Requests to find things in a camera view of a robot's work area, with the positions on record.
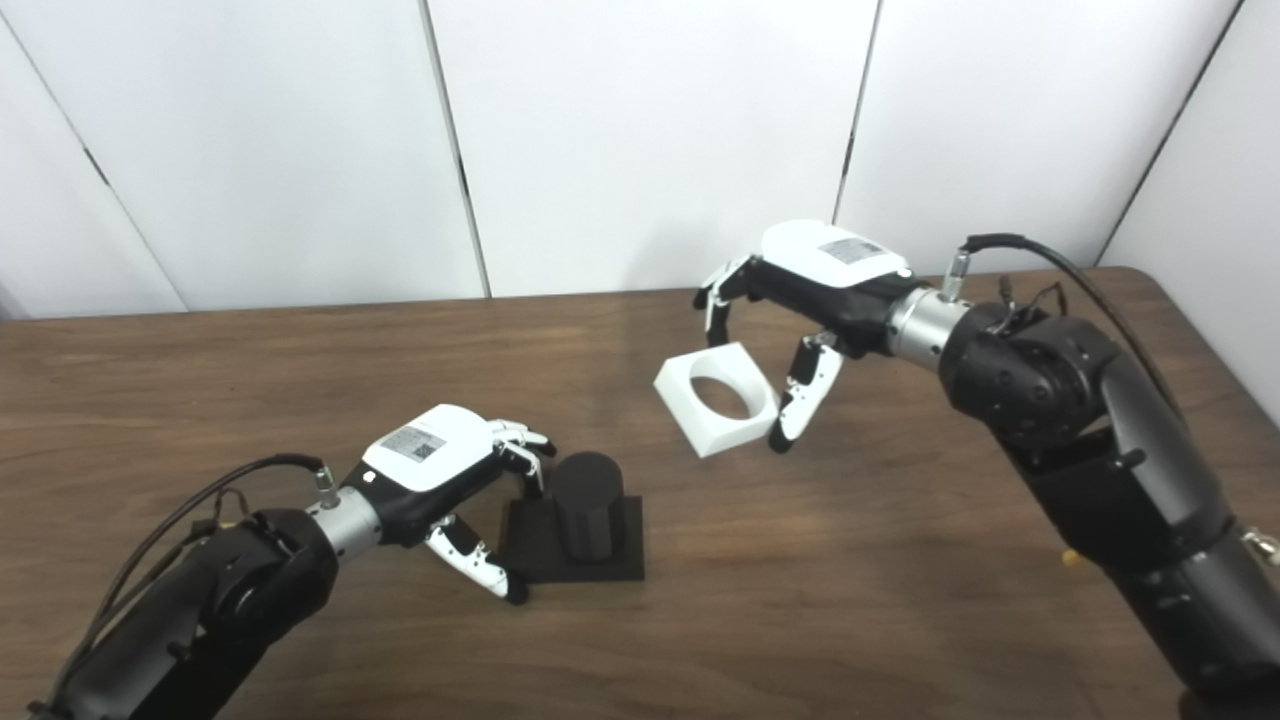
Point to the black peg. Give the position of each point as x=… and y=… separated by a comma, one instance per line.
x=585, y=510

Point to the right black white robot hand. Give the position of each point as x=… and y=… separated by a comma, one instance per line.
x=830, y=270

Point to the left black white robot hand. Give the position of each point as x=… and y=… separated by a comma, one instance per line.
x=430, y=460

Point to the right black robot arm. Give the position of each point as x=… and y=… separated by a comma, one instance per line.
x=1110, y=450

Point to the white square piece with hole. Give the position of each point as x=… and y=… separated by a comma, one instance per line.
x=720, y=435

